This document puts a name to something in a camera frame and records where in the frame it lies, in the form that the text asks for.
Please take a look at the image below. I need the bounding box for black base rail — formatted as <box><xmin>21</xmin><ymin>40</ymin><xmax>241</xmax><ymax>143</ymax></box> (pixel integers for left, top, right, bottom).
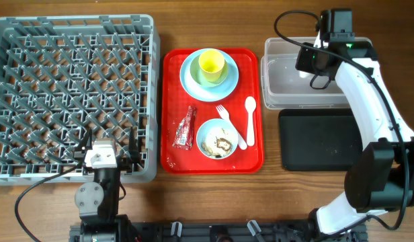
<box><xmin>69</xmin><ymin>220</ymin><xmax>368</xmax><ymax>242</ymax></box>

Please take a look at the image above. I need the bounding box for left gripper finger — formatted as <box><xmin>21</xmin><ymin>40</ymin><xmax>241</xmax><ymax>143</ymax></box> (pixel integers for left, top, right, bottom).
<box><xmin>128</xmin><ymin>127</ymin><xmax>140</xmax><ymax>162</ymax></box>
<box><xmin>78</xmin><ymin>129</ymin><xmax>92</xmax><ymax>151</ymax></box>

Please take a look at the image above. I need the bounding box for red plastic tray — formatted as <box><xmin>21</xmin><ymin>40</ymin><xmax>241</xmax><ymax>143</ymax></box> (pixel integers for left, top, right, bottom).
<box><xmin>161</xmin><ymin>48</ymin><xmax>265</xmax><ymax>175</ymax></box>

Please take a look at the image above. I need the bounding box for grey dishwasher rack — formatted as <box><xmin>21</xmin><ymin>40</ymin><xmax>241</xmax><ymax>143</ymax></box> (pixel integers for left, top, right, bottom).
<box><xmin>0</xmin><ymin>14</ymin><xmax>161</xmax><ymax>186</ymax></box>

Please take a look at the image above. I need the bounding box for green shallow bowl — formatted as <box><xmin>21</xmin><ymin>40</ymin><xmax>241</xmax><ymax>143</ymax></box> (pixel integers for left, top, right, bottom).
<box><xmin>190</xmin><ymin>55</ymin><xmax>228</xmax><ymax>88</ymax></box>

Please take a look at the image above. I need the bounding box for food scraps and rice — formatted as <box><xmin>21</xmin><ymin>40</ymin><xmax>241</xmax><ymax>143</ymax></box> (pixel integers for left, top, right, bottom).
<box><xmin>201</xmin><ymin>127</ymin><xmax>233</xmax><ymax>159</ymax></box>

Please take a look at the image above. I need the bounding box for clear plastic bin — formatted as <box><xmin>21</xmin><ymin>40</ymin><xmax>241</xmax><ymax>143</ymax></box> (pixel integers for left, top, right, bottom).
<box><xmin>260</xmin><ymin>38</ymin><xmax>349</xmax><ymax>110</ymax></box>

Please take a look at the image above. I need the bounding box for white plastic fork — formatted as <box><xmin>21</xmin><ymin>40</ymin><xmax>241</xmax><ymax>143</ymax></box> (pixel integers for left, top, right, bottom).
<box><xmin>216</xmin><ymin>105</ymin><xmax>248</xmax><ymax>150</ymax></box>

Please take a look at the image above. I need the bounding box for black waste tray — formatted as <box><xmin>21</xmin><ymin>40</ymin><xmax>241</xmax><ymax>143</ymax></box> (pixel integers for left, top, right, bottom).
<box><xmin>278</xmin><ymin>108</ymin><xmax>362</xmax><ymax>171</ymax></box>

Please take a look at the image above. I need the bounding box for yellow plastic cup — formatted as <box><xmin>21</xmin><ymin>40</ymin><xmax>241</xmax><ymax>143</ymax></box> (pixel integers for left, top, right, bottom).
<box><xmin>198</xmin><ymin>49</ymin><xmax>225</xmax><ymax>83</ymax></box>

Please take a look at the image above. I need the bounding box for red sauce packet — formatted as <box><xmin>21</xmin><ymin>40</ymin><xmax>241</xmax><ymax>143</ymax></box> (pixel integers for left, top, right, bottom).
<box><xmin>173</xmin><ymin>106</ymin><xmax>197</xmax><ymax>151</ymax></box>

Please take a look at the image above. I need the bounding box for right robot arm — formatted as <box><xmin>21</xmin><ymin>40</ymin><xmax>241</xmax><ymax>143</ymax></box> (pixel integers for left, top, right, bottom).
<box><xmin>296</xmin><ymin>9</ymin><xmax>414</xmax><ymax>240</ymax></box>

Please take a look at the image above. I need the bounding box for light blue plate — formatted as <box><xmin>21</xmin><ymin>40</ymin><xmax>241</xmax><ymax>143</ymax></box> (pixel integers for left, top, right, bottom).
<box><xmin>179</xmin><ymin>49</ymin><xmax>239</xmax><ymax>102</ymax></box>

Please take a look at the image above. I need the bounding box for white plastic spoon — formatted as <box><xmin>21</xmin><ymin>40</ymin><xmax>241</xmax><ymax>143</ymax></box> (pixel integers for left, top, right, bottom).
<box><xmin>245</xmin><ymin>96</ymin><xmax>257</xmax><ymax>147</ymax></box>

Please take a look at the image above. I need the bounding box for light blue small bowl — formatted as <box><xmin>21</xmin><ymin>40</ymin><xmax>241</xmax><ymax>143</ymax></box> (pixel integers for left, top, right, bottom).
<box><xmin>196</xmin><ymin>118</ymin><xmax>238</xmax><ymax>160</ymax></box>

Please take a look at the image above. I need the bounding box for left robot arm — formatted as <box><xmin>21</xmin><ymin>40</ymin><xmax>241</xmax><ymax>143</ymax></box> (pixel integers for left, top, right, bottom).
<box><xmin>69</xmin><ymin>129</ymin><xmax>142</xmax><ymax>241</ymax></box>

